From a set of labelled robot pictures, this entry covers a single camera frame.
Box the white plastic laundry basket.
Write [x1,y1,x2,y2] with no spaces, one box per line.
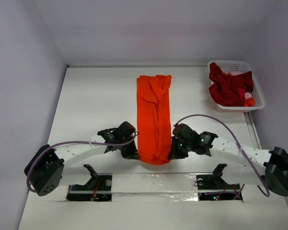
[207,60,265,112]

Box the orange t-shirt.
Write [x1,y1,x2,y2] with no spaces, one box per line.
[137,75,172,165]

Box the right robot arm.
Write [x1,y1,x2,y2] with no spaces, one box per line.
[168,124,288,197]

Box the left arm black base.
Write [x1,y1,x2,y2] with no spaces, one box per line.
[66,174,112,202]

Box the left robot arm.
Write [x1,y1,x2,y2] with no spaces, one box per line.
[24,121,140,196]

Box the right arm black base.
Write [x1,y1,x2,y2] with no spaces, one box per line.
[193,174,243,201]

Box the dark red t-shirt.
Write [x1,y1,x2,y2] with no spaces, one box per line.
[209,62,254,107]

